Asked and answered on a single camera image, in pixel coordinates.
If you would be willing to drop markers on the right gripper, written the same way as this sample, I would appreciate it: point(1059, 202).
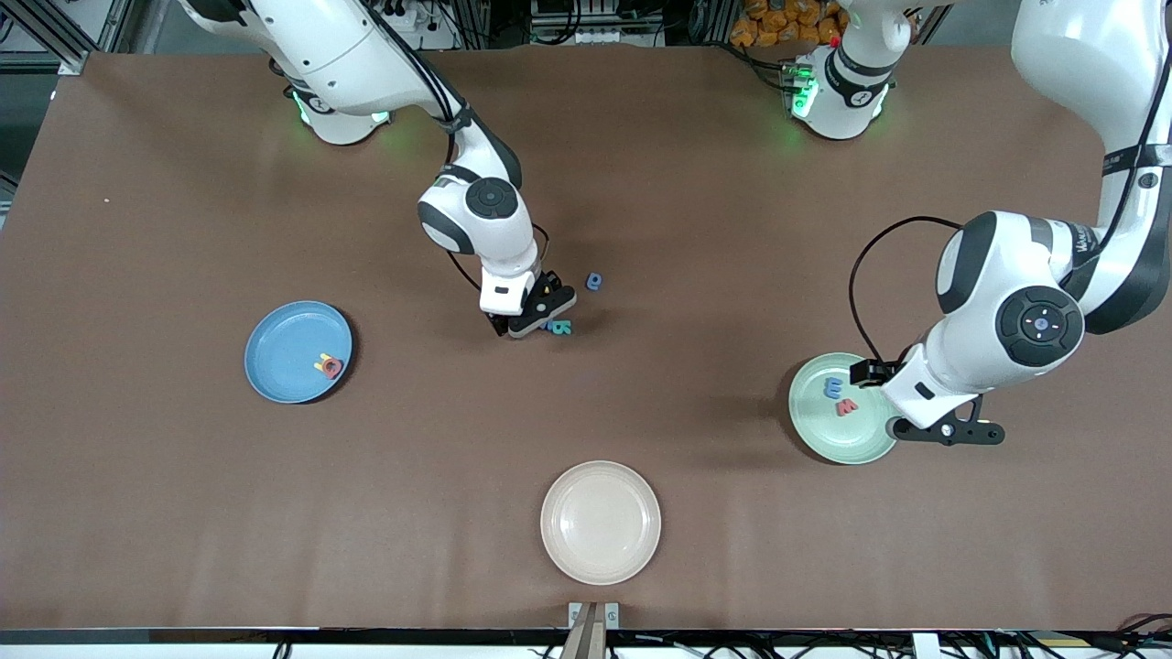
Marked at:
point(500, 323)

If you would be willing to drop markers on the red uppercase letter Q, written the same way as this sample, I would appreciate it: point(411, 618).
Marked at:
point(340, 368)

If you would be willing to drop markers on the red lowercase letter w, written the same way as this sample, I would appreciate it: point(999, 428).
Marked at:
point(846, 408)

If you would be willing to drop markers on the beige plate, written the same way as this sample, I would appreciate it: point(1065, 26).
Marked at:
point(600, 523)

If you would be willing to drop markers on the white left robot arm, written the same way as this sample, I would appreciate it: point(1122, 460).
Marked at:
point(1080, 55)

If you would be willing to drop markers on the aluminium frame post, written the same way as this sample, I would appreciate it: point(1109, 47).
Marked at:
point(69, 41)

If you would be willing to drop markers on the blue plate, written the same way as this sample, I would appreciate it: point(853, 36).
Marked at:
point(288, 352)

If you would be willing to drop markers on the wooden strut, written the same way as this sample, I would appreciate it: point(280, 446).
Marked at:
point(586, 641)

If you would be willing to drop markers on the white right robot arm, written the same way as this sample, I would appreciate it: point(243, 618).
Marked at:
point(339, 46)

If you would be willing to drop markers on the metal table edge bracket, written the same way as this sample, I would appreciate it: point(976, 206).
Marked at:
point(612, 615)

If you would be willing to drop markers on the green plate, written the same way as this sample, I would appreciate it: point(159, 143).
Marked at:
point(829, 435)

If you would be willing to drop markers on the white power strip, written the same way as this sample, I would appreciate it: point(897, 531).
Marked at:
point(403, 14)

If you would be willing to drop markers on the blue lowercase letter m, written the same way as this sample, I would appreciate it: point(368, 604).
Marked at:
point(833, 388)

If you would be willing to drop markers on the orange packets pile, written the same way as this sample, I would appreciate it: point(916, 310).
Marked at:
point(787, 26)

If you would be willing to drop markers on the teal lowercase letter b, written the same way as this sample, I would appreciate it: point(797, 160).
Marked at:
point(562, 329)

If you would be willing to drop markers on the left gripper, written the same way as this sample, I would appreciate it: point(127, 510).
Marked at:
point(881, 373)

